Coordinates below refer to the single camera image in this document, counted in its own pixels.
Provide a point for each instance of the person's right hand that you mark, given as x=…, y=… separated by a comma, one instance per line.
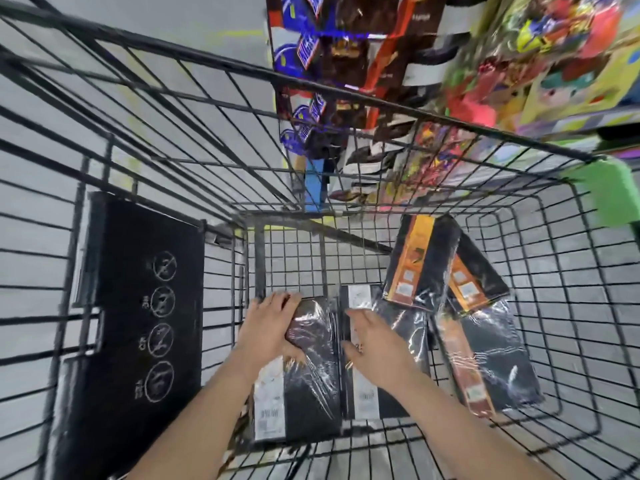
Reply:
x=387, y=357

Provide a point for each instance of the person's left hand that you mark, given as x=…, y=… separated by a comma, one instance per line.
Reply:
x=262, y=339

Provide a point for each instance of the person's left thumb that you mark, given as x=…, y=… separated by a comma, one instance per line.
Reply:
x=295, y=353

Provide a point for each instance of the person's right thumb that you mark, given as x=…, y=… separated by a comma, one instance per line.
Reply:
x=351, y=353

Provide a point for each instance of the black box white label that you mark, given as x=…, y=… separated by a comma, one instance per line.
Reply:
x=400, y=319
x=310, y=394

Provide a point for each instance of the person's right forearm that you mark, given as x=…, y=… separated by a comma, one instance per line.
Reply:
x=460, y=434

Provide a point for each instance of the person's left forearm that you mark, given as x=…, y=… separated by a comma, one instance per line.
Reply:
x=200, y=429

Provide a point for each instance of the large black box orange stripe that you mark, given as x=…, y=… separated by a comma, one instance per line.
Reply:
x=500, y=359

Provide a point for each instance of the blue shelf upright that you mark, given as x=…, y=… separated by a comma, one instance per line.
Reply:
x=315, y=187

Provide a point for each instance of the black plastic cart seat flap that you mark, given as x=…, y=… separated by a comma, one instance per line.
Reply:
x=125, y=319

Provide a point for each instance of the green cart corner bumper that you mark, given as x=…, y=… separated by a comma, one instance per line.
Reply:
x=607, y=187

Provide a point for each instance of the shelf of colourful snack packets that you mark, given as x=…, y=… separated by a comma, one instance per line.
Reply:
x=560, y=59

